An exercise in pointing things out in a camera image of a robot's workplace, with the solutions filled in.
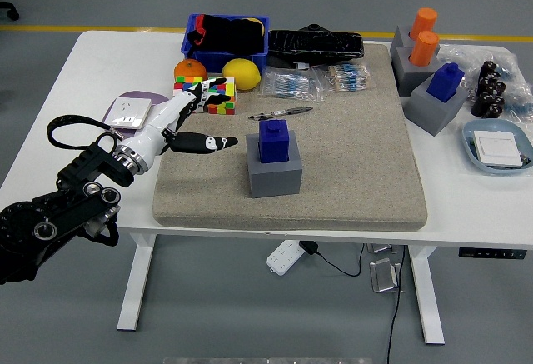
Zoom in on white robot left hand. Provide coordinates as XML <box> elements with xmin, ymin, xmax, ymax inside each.
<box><xmin>118</xmin><ymin>77</ymin><xmax>239</xmax><ymax>170</ymax></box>

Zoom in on blue square seal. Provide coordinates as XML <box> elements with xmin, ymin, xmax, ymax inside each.
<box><xmin>426</xmin><ymin>62</ymin><xmax>466</xmax><ymax>103</ymax></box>
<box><xmin>257</xmin><ymin>118</ymin><xmax>291</xmax><ymax>164</ymax></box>

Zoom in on grey square seal holder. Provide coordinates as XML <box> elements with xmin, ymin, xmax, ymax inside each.
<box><xmin>403</xmin><ymin>74</ymin><xmax>471</xmax><ymax>137</ymax></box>
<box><xmin>245</xmin><ymin>129</ymin><xmax>304</xmax><ymax>199</ymax></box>

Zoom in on orange cylinder seal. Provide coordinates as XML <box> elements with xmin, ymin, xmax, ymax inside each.
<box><xmin>408</xmin><ymin>29</ymin><xmax>441</xmax><ymax>67</ymax></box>
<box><xmin>410</xmin><ymin>7</ymin><xmax>439</xmax><ymax>41</ymax></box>

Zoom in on purple plate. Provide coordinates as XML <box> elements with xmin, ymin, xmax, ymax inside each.
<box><xmin>102</xmin><ymin>90</ymin><xmax>172</xmax><ymax>132</ymax></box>

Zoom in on colourful puzzle cube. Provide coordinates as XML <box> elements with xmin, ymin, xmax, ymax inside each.
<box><xmin>172</xmin><ymin>75</ymin><xmax>208</xmax><ymax>101</ymax></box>
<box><xmin>203</xmin><ymin>76</ymin><xmax>237</xmax><ymax>116</ymax></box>

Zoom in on orange fruit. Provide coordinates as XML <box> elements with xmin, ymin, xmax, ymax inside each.
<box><xmin>173</xmin><ymin>58</ymin><xmax>209</xmax><ymax>82</ymax></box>

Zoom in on blue plastic bin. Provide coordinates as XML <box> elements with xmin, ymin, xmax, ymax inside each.
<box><xmin>180</xmin><ymin>13</ymin><xmax>271</xmax><ymax>74</ymax></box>

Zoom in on yellow lemon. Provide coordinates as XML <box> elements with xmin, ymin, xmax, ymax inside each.
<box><xmin>221</xmin><ymin>57</ymin><xmax>262</xmax><ymax>92</ymax></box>

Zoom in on black and red cloth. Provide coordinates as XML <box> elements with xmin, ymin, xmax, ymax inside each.
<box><xmin>186</xmin><ymin>13</ymin><xmax>267</xmax><ymax>56</ymax></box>

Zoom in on black pen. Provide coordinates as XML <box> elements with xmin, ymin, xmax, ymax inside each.
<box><xmin>247</xmin><ymin>106</ymin><xmax>314</xmax><ymax>122</ymax></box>

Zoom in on bag of blue resistors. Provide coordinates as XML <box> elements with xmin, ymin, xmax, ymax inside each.
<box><xmin>257</xmin><ymin>66</ymin><xmax>326</xmax><ymax>103</ymax></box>

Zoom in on yellow item in bin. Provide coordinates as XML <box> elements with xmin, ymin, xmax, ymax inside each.
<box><xmin>245</xmin><ymin>17</ymin><xmax>266</xmax><ymax>37</ymax></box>

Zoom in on white table leg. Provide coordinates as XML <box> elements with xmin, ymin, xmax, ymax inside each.
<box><xmin>406</xmin><ymin>245</ymin><xmax>446</xmax><ymax>345</ymax></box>
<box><xmin>116</xmin><ymin>232</ymin><xmax>158</xmax><ymax>332</ymax></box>

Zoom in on white power strip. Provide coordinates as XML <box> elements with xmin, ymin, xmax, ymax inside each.
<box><xmin>266</xmin><ymin>239</ymin><xmax>306</xmax><ymax>277</ymax></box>

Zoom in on black chair base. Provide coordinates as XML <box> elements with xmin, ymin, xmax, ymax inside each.
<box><xmin>0</xmin><ymin>1</ymin><xmax>21</xmax><ymax>22</ymax></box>

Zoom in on bag of brown resistors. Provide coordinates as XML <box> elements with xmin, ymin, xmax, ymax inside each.
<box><xmin>312</xmin><ymin>62</ymin><xmax>376</xmax><ymax>93</ymax></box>

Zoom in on grey-brown mat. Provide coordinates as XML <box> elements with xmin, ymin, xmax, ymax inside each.
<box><xmin>152</xmin><ymin>42</ymin><xmax>429</xmax><ymax>233</ymax></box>

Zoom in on light blue tray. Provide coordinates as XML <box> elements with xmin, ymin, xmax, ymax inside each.
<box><xmin>461</xmin><ymin>118</ymin><xmax>533</xmax><ymax>177</ymax></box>

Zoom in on black table control panel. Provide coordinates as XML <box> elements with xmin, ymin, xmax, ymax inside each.
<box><xmin>458</xmin><ymin>247</ymin><xmax>528</xmax><ymax>260</ymax></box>

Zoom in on clear plastic bags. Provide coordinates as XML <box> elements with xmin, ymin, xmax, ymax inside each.
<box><xmin>436</xmin><ymin>42</ymin><xmax>533</xmax><ymax>126</ymax></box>

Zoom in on white wall socket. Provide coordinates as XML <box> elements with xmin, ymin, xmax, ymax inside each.
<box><xmin>102</xmin><ymin>96</ymin><xmax>153</xmax><ymax>131</ymax></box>

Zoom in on black plug with cord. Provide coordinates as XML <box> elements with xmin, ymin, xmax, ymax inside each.
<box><xmin>298</xmin><ymin>240</ymin><xmax>366</xmax><ymax>277</ymax></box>

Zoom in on metal floor bracket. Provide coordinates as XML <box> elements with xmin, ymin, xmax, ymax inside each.
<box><xmin>366</xmin><ymin>242</ymin><xmax>399</xmax><ymax>256</ymax></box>
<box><xmin>369</xmin><ymin>257</ymin><xmax>403</xmax><ymax>294</ymax></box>

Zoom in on black floor cable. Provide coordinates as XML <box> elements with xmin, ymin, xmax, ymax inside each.
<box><xmin>386</xmin><ymin>245</ymin><xmax>407</xmax><ymax>364</ymax></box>

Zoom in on white switch panel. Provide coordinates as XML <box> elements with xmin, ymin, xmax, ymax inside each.
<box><xmin>472</xmin><ymin>130</ymin><xmax>525</xmax><ymax>168</ymax></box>

